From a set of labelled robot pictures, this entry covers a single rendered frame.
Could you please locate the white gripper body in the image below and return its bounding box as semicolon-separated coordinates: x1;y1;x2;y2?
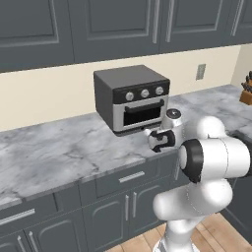
144;128;177;154

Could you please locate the grey drawer front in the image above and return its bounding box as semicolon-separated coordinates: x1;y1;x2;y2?
78;158;159;207
157;151;191;191
0;185;82;238

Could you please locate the grey toaster oven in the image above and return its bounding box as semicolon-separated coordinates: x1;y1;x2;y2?
93;64;171;138

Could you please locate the grey base cupboard door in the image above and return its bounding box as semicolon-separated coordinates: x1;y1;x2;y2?
82;191;133;252
0;229;32;252
129;178;172;238
23;209;89;252

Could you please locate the wooden knife block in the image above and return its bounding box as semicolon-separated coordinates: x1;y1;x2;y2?
238;70;252;106

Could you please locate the grey corner base cupboard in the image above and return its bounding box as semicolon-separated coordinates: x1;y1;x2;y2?
220;129;252;244

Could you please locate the silver drawer handle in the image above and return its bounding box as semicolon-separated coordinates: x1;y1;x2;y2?
118;170;147;184
0;208;36;227

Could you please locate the silver base cupboard handle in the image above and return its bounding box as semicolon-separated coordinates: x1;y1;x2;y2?
131;192;138;219
16;234;28;252
28;230;40;252
124;194;130;221

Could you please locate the grey wall socket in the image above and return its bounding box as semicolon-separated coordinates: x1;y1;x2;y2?
195;63;208;82

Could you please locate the silver wall cupboard handle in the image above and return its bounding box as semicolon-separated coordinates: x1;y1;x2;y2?
229;0;246;37
164;0;175;43
152;0;161;44

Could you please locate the grey wall cupboard door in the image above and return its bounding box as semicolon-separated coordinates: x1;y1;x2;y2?
158;0;243;54
66;0;162;64
229;0;252;45
0;0;76;74

